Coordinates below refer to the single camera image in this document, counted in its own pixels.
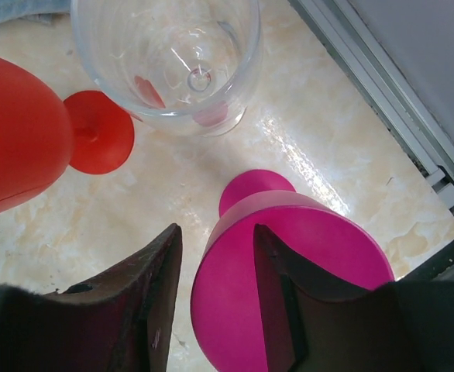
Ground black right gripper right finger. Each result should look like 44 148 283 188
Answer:
255 225 454 371

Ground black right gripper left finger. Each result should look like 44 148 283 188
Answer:
0 224 183 371

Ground pink wine glass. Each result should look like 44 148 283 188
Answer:
191 170 394 371

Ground red wine glass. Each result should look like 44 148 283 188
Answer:
0 58 135 213

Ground clear wine glass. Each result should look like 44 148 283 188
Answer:
70 0 263 136

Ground folded light blue jeans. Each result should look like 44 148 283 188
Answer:
0 0 71 24

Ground aluminium corner frame rail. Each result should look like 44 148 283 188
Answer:
291 1 454 211

